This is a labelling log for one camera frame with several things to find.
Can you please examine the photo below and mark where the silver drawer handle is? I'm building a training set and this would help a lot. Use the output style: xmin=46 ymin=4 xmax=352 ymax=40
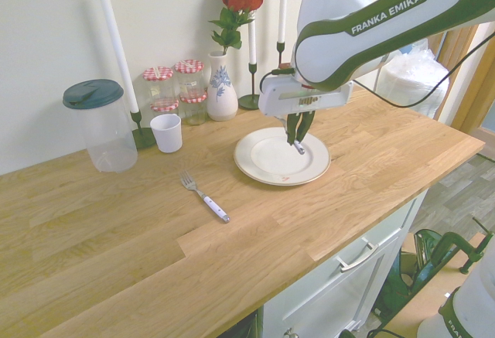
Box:
xmin=335 ymin=237 xmax=380 ymax=273

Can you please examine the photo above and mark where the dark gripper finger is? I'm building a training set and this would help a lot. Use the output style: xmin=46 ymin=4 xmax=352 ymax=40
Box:
xmin=285 ymin=113 xmax=301 ymax=147
xmin=297 ymin=111 xmax=316 ymax=143

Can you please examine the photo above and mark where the dark green bag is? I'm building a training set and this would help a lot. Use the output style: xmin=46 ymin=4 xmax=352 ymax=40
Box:
xmin=373 ymin=228 xmax=444 ymax=318

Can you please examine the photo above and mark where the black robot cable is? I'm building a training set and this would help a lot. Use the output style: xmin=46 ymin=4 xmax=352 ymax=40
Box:
xmin=350 ymin=31 xmax=495 ymax=108

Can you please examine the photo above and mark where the tall white taper candle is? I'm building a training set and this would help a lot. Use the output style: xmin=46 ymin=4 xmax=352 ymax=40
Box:
xmin=277 ymin=0 xmax=290 ymax=43
xmin=96 ymin=0 xmax=139 ymax=114
xmin=244 ymin=0 xmax=258 ymax=65

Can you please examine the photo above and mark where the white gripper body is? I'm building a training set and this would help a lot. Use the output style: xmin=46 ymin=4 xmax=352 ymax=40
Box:
xmin=258 ymin=74 xmax=353 ymax=118

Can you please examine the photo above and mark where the wooden door frame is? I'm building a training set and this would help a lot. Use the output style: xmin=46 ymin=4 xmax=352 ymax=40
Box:
xmin=400 ymin=0 xmax=495 ymax=132

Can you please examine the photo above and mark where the white plastic cup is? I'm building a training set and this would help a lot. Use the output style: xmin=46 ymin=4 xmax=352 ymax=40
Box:
xmin=149 ymin=114 xmax=183 ymax=154

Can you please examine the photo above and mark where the white vase with blue flowers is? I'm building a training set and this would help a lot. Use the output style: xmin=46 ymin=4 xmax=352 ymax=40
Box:
xmin=207 ymin=50 xmax=239 ymax=122

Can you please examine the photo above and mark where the green metal clamp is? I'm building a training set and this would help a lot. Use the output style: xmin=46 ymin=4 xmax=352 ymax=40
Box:
xmin=423 ymin=217 xmax=495 ymax=277

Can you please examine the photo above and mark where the clear pitcher with teal lid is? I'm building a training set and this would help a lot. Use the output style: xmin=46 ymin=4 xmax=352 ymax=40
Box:
xmin=62 ymin=78 xmax=139 ymax=174

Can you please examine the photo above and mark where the white-handled metal fork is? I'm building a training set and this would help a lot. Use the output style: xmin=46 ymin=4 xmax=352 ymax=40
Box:
xmin=179 ymin=170 xmax=232 ymax=224

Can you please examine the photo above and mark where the white-handled metal spoon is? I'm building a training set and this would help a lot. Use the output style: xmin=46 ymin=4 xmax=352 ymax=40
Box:
xmin=276 ymin=116 xmax=308 ymax=156

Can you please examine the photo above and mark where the dark green candle holder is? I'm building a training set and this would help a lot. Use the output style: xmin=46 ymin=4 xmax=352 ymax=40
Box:
xmin=237 ymin=62 xmax=261 ymax=111
xmin=275 ymin=41 xmax=292 ymax=72
xmin=130 ymin=110 xmax=158 ymax=150

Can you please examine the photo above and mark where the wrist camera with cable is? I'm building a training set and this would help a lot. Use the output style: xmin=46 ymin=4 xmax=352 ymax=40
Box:
xmin=259 ymin=63 xmax=297 ymax=97

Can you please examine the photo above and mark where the white cabinet with drawers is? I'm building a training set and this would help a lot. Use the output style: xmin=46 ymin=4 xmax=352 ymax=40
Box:
xmin=258 ymin=190 xmax=430 ymax=338

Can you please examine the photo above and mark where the glass jar red checked lid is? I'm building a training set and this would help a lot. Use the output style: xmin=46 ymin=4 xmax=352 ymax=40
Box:
xmin=142 ymin=66 xmax=175 ymax=104
xmin=179 ymin=89 xmax=209 ymax=127
xmin=173 ymin=59 xmax=205 ymax=97
xmin=149 ymin=97 xmax=180 ymax=119

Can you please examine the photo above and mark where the white gold-rimmed plate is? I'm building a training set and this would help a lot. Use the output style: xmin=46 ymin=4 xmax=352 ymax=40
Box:
xmin=234 ymin=127 xmax=332 ymax=187

